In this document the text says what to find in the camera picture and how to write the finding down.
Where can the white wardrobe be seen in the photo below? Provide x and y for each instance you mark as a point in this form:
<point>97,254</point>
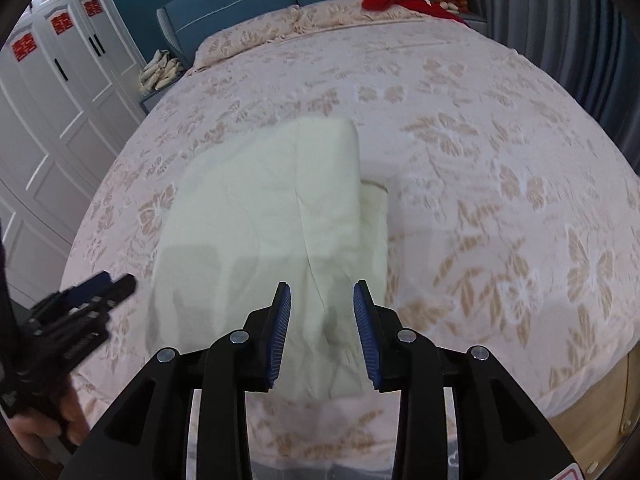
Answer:
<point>60,135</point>

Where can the grey curtain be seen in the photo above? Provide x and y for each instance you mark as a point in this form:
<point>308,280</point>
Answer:
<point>560,45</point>

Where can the floral pillow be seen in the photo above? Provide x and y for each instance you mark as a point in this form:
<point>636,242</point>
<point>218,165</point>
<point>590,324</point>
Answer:
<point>240,37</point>
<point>340,12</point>

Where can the bed with floral bedspread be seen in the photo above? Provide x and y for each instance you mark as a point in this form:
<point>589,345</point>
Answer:
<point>500,170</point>

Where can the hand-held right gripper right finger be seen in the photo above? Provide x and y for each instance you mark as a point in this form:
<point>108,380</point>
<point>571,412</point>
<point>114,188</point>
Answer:
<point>367,330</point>

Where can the blue nightstand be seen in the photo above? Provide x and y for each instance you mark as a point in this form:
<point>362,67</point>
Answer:
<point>474,22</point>
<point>152,100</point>

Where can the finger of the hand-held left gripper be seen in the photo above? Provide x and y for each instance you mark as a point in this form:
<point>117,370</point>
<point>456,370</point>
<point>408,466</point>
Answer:
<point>117,289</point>
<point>92,287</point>

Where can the person's left hand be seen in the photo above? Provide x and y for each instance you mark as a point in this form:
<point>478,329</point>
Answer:
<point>75,410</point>

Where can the pile of cream cloth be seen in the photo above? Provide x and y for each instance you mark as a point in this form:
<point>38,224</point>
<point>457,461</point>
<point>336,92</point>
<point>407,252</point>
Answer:
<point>160,70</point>

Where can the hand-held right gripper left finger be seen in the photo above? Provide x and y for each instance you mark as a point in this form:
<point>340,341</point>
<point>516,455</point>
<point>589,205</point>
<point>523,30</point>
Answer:
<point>280,330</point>

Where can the red paper decal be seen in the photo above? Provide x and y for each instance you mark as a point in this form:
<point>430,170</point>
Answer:
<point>93,7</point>
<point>61,24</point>
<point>23,47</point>

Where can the cream blanket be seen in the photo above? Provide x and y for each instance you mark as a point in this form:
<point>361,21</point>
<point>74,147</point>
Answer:
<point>260,210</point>

